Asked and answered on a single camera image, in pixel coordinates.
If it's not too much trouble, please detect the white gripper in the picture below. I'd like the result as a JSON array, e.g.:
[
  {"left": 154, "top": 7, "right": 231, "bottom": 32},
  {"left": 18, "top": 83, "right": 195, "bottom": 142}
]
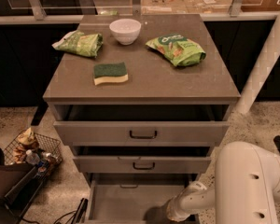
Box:
[{"left": 166, "top": 181, "right": 207, "bottom": 222}]

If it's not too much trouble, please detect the grey drawer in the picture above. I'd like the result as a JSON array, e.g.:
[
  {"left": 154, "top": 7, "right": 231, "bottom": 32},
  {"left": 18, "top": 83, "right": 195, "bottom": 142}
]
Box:
[
  {"left": 84, "top": 174, "right": 200, "bottom": 224},
  {"left": 74, "top": 147, "right": 211, "bottom": 174},
  {"left": 54, "top": 105, "right": 229, "bottom": 147}
]

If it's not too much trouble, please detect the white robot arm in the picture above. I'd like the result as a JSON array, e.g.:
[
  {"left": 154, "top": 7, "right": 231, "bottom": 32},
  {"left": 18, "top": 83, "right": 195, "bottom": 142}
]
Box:
[{"left": 166, "top": 141, "right": 280, "bottom": 224}]

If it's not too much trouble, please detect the grey drawer cabinet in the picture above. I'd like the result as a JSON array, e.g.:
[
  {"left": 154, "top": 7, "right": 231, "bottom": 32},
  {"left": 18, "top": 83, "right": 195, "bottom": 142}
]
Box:
[{"left": 42, "top": 13, "right": 242, "bottom": 185}]

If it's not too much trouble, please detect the black bar on floor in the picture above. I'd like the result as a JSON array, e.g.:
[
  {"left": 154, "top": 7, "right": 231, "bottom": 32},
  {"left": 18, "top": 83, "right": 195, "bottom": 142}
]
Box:
[{"left": 71, "top": 198, "right": 88, "bottom": 224}]

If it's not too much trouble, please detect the green chip bag right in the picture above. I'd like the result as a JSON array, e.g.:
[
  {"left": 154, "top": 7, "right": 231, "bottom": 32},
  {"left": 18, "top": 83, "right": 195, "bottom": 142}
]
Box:
[{"left": 146, "top": 34, "right": 206, "bottom": 67}]

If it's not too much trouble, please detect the green yellow sponge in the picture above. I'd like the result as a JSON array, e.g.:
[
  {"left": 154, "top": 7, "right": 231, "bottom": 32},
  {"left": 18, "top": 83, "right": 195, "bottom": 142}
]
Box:
[{"left": 93, "top": 63, "right": 129, "bottom": 85}]

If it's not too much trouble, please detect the clear plastic water bottle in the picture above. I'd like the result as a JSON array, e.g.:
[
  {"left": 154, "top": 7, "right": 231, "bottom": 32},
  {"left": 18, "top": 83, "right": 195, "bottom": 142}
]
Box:
[{"left": 25, "top": 149, "right": 40, "bottom": 165}]

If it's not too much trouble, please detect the crumpled tan snack bag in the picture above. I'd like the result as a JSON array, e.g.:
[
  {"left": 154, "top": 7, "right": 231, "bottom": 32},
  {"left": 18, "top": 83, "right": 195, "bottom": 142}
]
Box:
[{"left": 12, "top": 128, "right": 39, "bottom": 163}]

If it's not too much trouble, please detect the white ceramic bowl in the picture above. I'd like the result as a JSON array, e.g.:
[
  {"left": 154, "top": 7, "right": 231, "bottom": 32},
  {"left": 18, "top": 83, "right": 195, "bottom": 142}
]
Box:
[{"left": 109, "top": 19, "right": 142, "bottom": 45}]

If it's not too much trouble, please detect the green snack bag left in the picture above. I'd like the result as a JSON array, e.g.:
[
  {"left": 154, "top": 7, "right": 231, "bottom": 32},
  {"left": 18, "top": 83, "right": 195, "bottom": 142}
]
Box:
[{"left": 52, "top": 30, "right": 103, "bottom": 58}]

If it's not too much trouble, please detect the cardboard box centre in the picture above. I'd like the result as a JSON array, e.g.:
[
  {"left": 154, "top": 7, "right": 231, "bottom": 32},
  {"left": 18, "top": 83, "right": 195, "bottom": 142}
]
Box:
[{"left": 141, "top": 0, "right": 188, "bottom": 14}]

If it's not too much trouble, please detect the black wire basket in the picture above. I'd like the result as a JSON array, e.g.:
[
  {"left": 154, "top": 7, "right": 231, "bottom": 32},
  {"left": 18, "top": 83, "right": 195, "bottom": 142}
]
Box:
[{"left": 4, "top": 132, "right": 62, "bottom": 179}]

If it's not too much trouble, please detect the white diagonal post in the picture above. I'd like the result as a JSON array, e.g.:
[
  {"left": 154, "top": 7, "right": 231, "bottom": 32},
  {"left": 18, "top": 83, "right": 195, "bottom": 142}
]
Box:
[{"left": 235, "top": 12, "right": 280, "bottom": 114}]

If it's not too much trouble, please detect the metal railing frame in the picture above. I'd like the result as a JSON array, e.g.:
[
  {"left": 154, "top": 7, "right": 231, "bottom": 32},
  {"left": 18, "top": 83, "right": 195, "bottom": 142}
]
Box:
[{"left": 0, "top": 0, "right": 280, "bottom": 24}]

